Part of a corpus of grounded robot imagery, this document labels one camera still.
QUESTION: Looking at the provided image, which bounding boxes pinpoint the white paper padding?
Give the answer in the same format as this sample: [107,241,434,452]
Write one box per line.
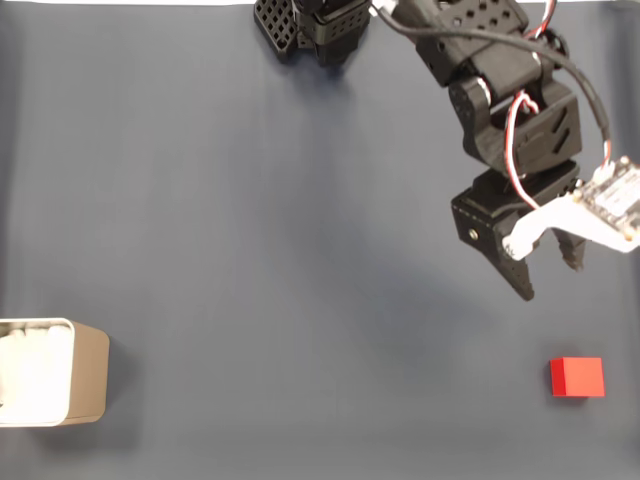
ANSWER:
[0,323,72,422]

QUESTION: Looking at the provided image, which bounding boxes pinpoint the camera board on white mount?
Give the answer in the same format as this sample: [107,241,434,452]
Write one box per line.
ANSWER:
[501,155,640,262]

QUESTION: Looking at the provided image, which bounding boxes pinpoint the black camera cable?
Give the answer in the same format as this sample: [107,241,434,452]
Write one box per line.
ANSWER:
[369,2,615,166]

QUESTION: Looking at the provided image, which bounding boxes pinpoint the beige box with white rim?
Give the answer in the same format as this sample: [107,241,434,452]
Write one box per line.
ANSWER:
[0,318,111,429]

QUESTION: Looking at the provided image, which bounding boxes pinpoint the dark grey table mat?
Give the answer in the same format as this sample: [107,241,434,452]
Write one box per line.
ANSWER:
[0,3,640,480]

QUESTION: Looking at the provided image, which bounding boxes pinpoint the red cube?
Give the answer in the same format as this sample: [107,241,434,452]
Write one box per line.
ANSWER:
[549,356,606,399]

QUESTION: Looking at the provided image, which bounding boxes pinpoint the red white servo cable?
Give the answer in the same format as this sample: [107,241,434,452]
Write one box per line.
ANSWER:
[523,0,559,42]
[506,92,545,209]

